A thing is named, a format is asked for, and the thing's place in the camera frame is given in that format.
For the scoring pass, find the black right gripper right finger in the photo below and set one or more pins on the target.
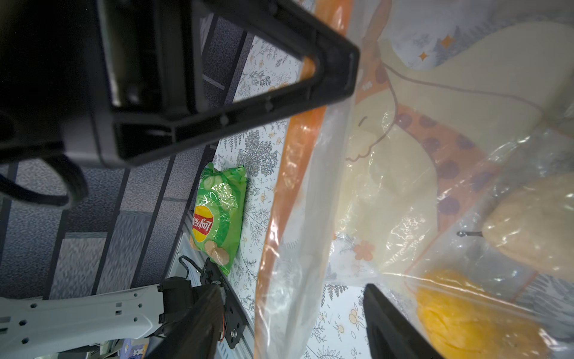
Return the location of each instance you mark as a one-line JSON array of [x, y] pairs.
[[389, 333]]

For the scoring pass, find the yellow orange toy fruit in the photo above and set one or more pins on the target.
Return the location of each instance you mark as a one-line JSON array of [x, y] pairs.
[[461, 320]]

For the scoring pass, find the clear orange zip-top bag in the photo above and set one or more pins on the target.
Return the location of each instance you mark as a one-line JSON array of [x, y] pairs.
[[456, 105]]

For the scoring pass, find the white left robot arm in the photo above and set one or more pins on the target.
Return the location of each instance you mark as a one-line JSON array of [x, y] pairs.
[[35, 328]]

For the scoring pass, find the pale yellow pear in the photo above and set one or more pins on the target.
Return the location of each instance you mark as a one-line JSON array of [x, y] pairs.
[[534, 226]]

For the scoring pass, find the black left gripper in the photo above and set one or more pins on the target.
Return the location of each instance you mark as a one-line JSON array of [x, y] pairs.
[[106, 83]]

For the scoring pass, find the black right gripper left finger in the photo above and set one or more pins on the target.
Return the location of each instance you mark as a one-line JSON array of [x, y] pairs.
[[191, 321]]

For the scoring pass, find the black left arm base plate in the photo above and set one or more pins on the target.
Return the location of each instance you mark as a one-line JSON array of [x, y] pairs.
[[235, 319]]

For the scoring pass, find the floral patterned table mat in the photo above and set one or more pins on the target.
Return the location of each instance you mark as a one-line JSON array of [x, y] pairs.
[[293, 298]]

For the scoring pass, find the green Lays chips bag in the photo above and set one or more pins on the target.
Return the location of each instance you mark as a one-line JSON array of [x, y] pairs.
[[218, 214]]

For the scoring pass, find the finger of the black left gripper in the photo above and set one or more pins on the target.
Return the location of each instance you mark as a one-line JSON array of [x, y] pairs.
[[173, 114]]

